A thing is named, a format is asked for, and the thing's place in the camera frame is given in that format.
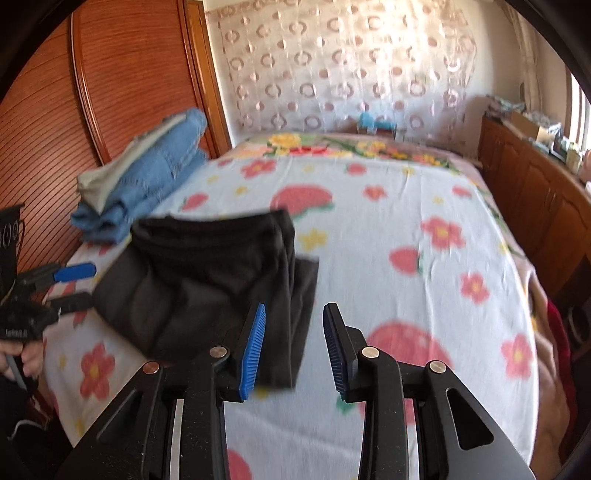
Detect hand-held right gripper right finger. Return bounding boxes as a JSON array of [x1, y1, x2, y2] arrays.
[[322, 302, 539, 480]]

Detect black pants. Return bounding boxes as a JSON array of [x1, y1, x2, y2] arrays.
[[92, 209, 320, 389]]

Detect patterned window curtain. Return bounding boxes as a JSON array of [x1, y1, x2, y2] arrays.
[[508, 9, 555, 114]]

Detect wooden headboard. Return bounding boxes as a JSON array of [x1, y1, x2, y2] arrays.
[[0, 0, 232, 278]]

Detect blue plush item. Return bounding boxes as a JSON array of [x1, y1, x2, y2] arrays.
[[358, 111, 398, 134]]

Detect wooden cabinet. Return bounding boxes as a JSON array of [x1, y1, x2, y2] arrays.
[[475, 113, 591, 305]]

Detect blue folded jeans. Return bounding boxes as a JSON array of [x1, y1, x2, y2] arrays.
[[70, 108, 209, 244]]

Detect sheer curtain with circles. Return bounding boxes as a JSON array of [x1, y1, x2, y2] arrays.
[[205, 0, 478, 139]]

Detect strawberry flower print blanket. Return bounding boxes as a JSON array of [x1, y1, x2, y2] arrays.
[[44, 154, 541, 480]]

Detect floral bedsheet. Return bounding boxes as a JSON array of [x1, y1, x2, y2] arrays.
[[231, 131, 476, 174]]

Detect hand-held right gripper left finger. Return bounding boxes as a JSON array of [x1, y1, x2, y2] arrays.
[[55, 302, 267, 480]]

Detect person's left hand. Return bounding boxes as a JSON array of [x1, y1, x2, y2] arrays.
[[0, 339, 47, 384]]

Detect red cloth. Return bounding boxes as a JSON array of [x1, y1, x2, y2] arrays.
[[545, 300, 578, 416]]

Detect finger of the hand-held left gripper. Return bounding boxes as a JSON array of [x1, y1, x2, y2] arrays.
[[18, 262, 96, 289], [44, 292, 93, 317]]

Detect person's dark clothing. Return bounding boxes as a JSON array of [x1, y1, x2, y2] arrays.
[[0, 378, 72, 480]]

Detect olive grey folded pants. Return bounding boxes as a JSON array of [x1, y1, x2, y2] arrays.
[[76, 115, 185, 208]]

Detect patterned cloth pile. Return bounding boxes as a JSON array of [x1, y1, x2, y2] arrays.
[[485, 95, 527, 116]]

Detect cardboard box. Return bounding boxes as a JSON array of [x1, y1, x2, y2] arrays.
[[510, 110, 550, 141]]

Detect window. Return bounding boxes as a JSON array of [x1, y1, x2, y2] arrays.
[[566, 65, 591, 153]]

